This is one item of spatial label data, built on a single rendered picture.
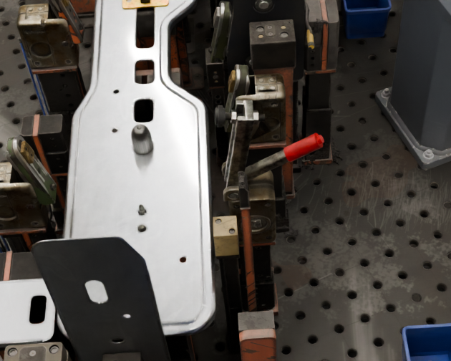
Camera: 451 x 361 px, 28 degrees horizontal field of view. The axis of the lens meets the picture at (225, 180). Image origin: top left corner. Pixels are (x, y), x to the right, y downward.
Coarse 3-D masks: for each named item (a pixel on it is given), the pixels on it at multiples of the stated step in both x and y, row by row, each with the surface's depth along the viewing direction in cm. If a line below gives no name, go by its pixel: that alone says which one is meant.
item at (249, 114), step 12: (216, 108) 117; (240, 108) 118; (252, 108) 117; (216, 120) 117; (240, 120) 116; (252, 120) 116; (264, 120) 118; (240, 132) 118; (240, 144) 120; (228, 156) 127; (240, 156) 122; (228, 168) 129; (240, 168) 124; (228, 180) 126
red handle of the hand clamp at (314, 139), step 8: (312, 136) 122; (320, 136) 122; (296, 144) 123; (304, 144) 123; (312, 144) 122; (320, 144) 123; (280, 152) 125; (288, 152) 124; (296, 152) 123; (304, 152) 123; (264, 160) 126; (272, 160) 125; (280, 160) 125; (288, 160) 124; (248, 168) 128; (256, 168) 127; (264, 168) 126; (272, 168) 126; (248, 176) 127; (256, 176) 128
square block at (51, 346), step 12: (12, 348) 116; (24, 348) 116; (36, 348) 116; (48, 348) 116; (60, 348) 115; (12, 360) 115; (24, 360) 115; (36, 360) 114; (48, 360) 114; (60, 360) 114
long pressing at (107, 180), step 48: (96, 0) 164; (192, 0) 161; (96, 48) 156; (144, 48) 155; (96, 96) 149; (144, 96) 149; (192, 96) 148; (96, 144) 143; (192, 144) 142; (96, 192) 137; (144, 192) 137; (192, 192) 136; (144, 240) 132; (192, 240) 131; (96, 288) 127; (192, 288) 126
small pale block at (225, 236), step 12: (228, 216) 125; (216, 228) 124; (228, 228) 124; (216, 240) 124; (228, 240) 124; (216, 252) 127; (228, 252) 127; (228, 264) 130; (228, 276) 133; (228, 288) 136; (240, 288) 136; (228, 300) 139; (240, 300) 139; (228, 312) 142; (240, 312) 142; (228, 324) 145; (228, 336) 148; (228, 348) 152; (240, 348) 152
